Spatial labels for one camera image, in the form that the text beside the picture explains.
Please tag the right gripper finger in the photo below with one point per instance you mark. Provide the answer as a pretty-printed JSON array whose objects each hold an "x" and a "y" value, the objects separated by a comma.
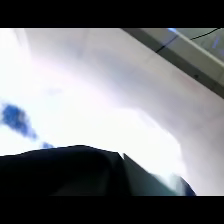
[{"x": 146, "y": 185}]

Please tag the black garment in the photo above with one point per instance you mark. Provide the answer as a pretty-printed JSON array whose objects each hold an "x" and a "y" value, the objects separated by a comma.
[{"x": 63, "y": 173}]

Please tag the silver frame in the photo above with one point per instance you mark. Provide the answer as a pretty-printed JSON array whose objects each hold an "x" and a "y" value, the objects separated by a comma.
[{"x": 186, "y": 55}]

